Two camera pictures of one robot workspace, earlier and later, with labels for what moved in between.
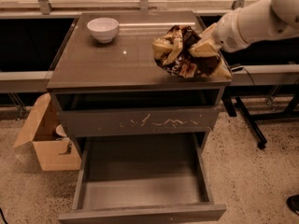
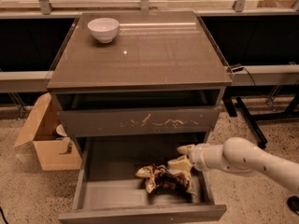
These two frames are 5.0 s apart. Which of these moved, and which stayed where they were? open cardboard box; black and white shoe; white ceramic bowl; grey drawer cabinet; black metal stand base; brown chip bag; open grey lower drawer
Moved: brown chip bag
Stayed: open grey lower drawer; black and white shoe; open cardboard box; white ceramic bowl; grey drawer cabinet; black metal stand base
